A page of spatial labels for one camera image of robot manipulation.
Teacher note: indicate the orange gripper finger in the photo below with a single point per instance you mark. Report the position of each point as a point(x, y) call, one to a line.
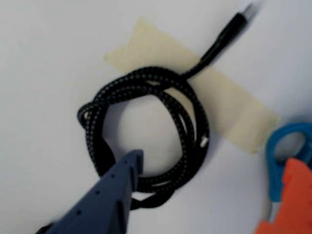
point(297, 200)

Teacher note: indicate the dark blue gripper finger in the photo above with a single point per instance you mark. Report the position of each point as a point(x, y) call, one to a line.
point(102, 207)

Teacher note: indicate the long beige masking tape strip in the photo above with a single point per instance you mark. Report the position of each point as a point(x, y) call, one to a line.
point(156, 44)

